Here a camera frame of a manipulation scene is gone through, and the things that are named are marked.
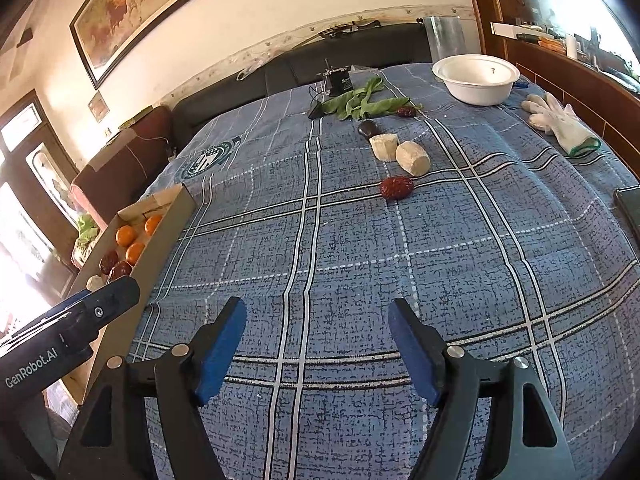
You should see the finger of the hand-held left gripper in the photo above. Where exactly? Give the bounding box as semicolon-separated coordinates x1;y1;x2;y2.
47;285;108;315
62;276;141;348

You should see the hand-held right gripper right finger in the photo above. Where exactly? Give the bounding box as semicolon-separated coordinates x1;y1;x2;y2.
388;298;576;480

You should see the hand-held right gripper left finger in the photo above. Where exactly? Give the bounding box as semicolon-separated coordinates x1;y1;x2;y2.
57;296;248;480

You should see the cardboard box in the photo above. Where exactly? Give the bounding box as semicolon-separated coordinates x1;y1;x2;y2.
70;182;197;406

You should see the leafy green vegetable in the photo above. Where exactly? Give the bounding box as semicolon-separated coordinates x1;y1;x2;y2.
75;212;101;256

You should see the blue plaid blanket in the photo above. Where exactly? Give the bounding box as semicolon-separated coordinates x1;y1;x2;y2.
75;62;640;480

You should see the brown leather seat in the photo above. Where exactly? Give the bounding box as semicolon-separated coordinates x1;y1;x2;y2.
70;106;173;228

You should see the wooden glass door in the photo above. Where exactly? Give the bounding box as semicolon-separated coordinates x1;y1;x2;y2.
0;89;81;311

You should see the large pale yam piece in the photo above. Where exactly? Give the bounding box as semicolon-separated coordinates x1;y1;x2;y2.
395;141;431;178

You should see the black sofa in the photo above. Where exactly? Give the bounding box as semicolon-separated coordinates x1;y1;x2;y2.
171;22;433;148

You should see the pile of green beans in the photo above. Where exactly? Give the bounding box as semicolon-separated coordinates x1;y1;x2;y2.
320;76;423;122

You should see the black smartphone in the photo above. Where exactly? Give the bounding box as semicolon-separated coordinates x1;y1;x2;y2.
613;186;640;256

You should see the white bowl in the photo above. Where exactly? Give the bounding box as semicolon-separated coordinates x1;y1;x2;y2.
432;54;521;107

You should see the white knit glove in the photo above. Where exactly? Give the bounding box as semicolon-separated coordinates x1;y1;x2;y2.
520;92;602;157

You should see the black electronic device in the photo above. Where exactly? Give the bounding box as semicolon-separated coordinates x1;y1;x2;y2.
325;60;353;97

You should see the wooden window ledge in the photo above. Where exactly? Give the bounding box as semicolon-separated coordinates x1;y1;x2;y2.
462;0;640;181

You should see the clear plastic cylinder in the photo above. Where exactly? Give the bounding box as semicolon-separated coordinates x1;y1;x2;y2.
423;16;462;63

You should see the black tool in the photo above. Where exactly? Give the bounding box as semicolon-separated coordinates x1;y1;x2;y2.
320;19;383;40

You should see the white box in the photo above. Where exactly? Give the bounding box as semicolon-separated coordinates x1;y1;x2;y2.
490;21;526;40

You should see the small wall picture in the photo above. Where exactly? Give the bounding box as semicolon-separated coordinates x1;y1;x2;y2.
87;91;111;123

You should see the framed wall painting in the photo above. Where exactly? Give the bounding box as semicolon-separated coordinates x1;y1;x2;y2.
69;0;261;91

